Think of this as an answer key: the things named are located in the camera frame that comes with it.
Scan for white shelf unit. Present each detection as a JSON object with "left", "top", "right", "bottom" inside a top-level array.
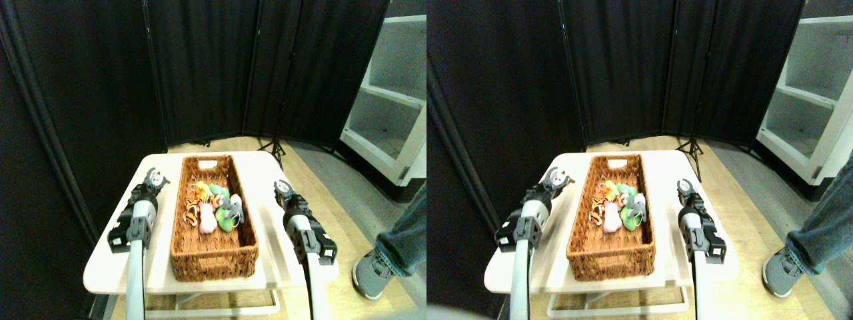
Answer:
[
  {"left": 339, "top": 16, "right": 427, "bottom": 187},
  {"left": 755, "top": 16, "right": 853, "bottom": 186}
]

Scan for black tripod stand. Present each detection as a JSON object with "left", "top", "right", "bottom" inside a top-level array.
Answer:
[
  {"left": 257, "top": 135, "right": 287, "bottom": 173},
  {"left": 675, "top": 135, "right": 704, "bottom": 184}
]

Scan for black and white spotted toy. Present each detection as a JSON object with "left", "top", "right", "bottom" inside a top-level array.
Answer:
[
  {"left": 144, "top": 168, "right": 170, "bottom": 191},
  {"left": 546, "top": 167, "right": 572, "bottom": 189}
]

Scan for brown wicker basket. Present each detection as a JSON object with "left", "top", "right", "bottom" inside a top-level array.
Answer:
[
  {"left": 170, "top": 155, "right": 259, "bottom": 282},
  {"left": 566, "top": 153, "right": 657, "bottom": 281}
]

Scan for low white table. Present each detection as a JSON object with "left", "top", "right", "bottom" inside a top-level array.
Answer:
[
  {"left": 484, "top": 150, "right": 740, "bottom": 318},
  {"left": 83, "top": 151, "right": 339, "bottom": 318}
]

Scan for person's legs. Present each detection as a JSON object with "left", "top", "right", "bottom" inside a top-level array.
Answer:
[
  {"left": 762, "top": 150, "right": 853, "bottom": 299},
  {"left": 351, "top": 183, "right": 427, "bottom": 301}
]

